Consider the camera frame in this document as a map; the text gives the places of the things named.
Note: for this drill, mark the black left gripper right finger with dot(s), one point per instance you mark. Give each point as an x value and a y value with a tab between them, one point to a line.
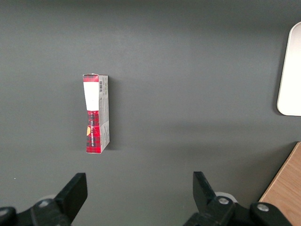
218	212

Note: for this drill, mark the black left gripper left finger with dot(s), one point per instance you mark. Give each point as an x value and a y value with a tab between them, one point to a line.
58	209

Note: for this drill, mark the beige plastic tray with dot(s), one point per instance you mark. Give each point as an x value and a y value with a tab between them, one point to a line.
292	75

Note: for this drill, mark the wooden drawer cabinet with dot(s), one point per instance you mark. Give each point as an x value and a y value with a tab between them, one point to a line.
287	188

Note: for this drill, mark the red and grey carton box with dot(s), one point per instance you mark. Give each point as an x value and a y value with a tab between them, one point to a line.
94	131

